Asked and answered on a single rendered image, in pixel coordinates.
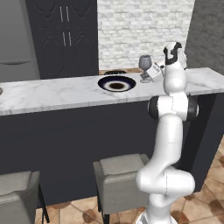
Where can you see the dark blue plate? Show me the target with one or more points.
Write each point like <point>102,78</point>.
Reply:
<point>117,83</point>

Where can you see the dark kitchen island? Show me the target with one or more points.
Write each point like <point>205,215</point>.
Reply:
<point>87,122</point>

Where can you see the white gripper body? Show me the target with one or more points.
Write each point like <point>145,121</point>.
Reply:
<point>154,71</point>

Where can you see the tall black cupboard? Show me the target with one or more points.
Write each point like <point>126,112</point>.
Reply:
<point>62,38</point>

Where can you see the grey bar stool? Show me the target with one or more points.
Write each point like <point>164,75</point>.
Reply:
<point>18,197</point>
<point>122,183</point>

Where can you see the grey wine glass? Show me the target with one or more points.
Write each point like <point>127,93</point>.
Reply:
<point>145,63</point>

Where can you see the black hob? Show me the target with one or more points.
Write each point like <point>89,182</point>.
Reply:
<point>115,72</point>

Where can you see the grey fridge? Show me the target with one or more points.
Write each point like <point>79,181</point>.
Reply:
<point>16,40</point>

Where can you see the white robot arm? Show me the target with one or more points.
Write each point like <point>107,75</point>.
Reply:
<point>169,137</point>

